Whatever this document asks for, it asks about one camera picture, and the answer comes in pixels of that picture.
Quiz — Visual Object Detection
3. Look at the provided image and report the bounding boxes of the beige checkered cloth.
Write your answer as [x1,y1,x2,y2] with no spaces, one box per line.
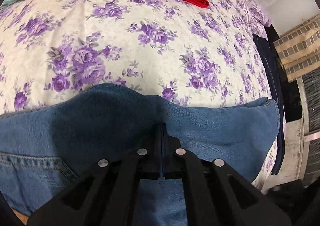
[273,15,320,82]

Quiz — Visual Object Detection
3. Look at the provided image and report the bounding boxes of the dark navy garment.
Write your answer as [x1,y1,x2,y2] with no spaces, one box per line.
[253,34,285,175]

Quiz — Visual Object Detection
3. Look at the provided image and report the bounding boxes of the grey mesh cooler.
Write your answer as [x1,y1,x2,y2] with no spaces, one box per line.
[297,68,319,185]

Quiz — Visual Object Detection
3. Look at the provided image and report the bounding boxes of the purple floral bed sheet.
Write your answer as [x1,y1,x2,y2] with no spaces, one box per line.
[0,0,278,191]

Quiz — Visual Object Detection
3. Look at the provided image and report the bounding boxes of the blue denim jeans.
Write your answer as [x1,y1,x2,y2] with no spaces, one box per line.
[1,84,280,225]

